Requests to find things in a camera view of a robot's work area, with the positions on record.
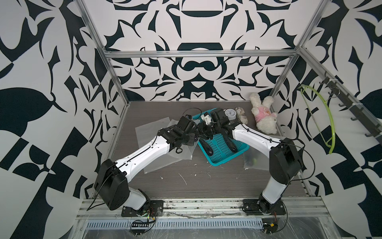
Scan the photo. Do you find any teal plastic basket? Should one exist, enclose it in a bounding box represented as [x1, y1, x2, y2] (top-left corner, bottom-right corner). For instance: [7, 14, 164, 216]
[193, 110, 249, 166]

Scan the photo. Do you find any translucent zip-top bag top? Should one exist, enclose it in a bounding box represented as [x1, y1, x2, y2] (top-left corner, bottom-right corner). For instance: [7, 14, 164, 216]
[242, 133, 281, 171]

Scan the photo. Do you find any translucent zip-top bag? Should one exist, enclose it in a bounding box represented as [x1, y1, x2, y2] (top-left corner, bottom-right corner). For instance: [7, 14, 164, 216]
[168, 119, 197, 160]
[135, 117, 186, 174]
[242, 133, 281, 171]

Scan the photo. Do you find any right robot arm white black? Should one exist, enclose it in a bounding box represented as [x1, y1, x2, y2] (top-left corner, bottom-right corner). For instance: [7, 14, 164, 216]
[198, 108, 304, 206]

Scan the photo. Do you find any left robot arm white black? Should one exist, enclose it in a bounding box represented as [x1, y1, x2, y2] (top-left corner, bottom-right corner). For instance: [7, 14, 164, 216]
[94, 115, 197, 211]

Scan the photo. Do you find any dark eggplant five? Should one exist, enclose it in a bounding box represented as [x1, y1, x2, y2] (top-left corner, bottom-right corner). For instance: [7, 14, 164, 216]
[223, 135, 238, 153]

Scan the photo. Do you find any dark eggplant two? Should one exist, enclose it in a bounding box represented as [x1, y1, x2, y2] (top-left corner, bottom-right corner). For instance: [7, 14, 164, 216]
[200, 139, 214, 156]

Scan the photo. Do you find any translucent zip-top bag bottom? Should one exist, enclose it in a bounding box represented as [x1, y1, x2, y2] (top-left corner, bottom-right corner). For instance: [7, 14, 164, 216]
[135, 117, 186, 174]

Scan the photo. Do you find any small white round clock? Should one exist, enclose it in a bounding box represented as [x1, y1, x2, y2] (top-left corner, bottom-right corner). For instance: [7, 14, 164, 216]
[224, 109, 237, 120]

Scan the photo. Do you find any white plush bunny pink shirt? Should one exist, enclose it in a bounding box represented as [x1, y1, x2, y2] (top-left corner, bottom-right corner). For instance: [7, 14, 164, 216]
[250, 93, 278, 134]

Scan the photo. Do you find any green plastic hanger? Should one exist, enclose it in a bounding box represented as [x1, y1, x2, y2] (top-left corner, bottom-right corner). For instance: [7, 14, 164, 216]
[298, 85, 336, 154]

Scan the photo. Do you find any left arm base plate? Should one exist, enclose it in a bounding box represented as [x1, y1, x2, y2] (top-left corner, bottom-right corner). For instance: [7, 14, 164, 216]
[121, 200, 164, 218]

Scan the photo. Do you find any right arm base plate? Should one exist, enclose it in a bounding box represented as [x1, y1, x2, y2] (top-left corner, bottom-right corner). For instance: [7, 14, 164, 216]
[242, 198, 287, 216]

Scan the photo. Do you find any aluminium frame rail front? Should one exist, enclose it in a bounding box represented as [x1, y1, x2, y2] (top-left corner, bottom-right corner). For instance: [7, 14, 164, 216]
[76, 196, 332, 222]

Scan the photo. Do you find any black wall hook rack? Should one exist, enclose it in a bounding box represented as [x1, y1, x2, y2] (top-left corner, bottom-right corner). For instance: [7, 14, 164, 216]
[320, 71, 382, 144]

